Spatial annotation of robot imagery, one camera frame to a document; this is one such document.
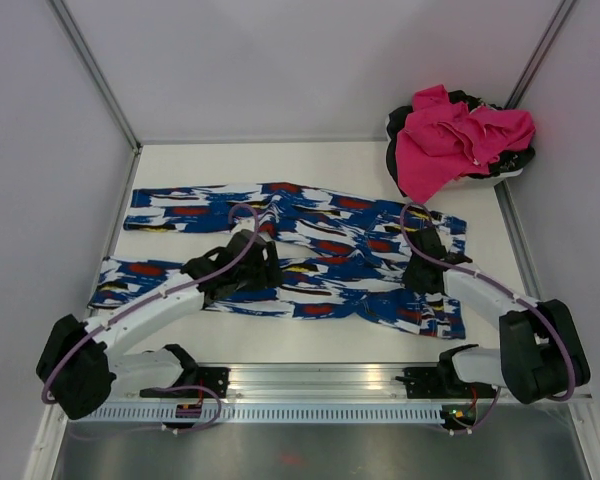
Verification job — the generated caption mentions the pink trousers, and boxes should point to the pink trousers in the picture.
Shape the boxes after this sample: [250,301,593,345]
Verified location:
[396,85,536,203]

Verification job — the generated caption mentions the left aluminium frame post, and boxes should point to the left aluminium frame post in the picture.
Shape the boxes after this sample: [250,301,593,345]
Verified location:
[47,0,141,154]

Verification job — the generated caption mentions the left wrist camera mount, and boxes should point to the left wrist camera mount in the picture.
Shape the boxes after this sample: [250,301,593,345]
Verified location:
[233,229,259,248]

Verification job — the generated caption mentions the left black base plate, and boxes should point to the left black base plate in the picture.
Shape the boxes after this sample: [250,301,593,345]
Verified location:
[176,366,231,399]

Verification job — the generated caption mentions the aluminium frame post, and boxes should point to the aluminium frame post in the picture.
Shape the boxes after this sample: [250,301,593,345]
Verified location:
[505,0,580,109]
[47,0,141,154]

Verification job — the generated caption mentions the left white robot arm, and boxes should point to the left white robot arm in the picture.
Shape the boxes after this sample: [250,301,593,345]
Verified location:
[36,230,282,420]

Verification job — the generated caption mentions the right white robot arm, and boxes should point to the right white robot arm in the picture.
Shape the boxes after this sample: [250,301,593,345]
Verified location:
[403,227,591,405]

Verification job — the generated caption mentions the white slotted cable duct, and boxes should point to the white slotted cable duct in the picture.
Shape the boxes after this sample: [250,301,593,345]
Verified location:
[83,402,443,425]

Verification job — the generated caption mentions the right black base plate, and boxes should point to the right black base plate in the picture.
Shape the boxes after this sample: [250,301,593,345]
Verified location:
[394,366,496,400]

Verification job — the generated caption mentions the purple cable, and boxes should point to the purple cable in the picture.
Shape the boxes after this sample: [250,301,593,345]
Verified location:
[399,202,579,437]
[39,202,261,441]

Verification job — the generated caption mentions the blue white patterned trousers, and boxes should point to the blue white patterned trousers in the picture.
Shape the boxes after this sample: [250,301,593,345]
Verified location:
[87,181,469,340]

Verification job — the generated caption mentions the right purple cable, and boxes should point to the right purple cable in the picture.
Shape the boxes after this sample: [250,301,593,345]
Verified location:
[399,202,579,437]

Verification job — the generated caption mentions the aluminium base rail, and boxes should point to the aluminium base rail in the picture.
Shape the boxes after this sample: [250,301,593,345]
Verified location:
[47,362,594,404]

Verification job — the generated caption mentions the right aluminium frame post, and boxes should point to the right aluminium frame post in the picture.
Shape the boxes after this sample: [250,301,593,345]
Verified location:
[505,0,580,109]

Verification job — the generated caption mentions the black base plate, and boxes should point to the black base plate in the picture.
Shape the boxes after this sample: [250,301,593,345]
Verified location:
[176,366,231,399]
[394,366,496,400]

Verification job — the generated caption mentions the black garment pile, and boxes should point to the black garment pile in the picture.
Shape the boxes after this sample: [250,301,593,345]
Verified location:
[385,90,536,184]

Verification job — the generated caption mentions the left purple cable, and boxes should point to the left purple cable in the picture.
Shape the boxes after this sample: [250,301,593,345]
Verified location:
[39,202,261,441]

